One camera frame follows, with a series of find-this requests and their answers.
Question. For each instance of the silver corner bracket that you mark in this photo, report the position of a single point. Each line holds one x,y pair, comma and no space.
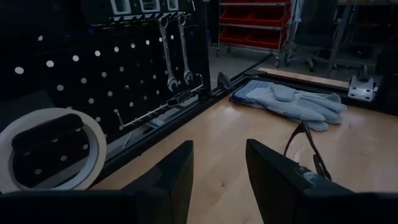
360,91

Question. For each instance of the grey work glove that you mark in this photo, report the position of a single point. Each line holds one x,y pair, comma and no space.
317,126
286,102

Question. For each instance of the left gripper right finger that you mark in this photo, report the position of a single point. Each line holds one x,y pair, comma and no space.
276,193

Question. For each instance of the black wedge bracket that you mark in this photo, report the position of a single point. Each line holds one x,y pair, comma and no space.
224,82

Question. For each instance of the black clear safety glasses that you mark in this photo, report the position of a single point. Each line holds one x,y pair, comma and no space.
321,168

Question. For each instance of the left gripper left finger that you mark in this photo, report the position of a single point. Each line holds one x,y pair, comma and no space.
168,186

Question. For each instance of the silver pegboard hook rail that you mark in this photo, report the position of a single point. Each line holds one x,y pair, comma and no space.
146,113
140,17

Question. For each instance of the silver combination wrench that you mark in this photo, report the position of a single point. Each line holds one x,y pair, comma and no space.
167,56
184,46

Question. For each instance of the black pegboard cart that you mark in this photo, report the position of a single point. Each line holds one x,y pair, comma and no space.
202,56

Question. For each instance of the white masking tape roll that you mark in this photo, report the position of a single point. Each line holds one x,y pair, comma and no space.
96,146

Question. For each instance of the red bin shelf rack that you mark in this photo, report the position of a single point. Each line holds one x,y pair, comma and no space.
255,34

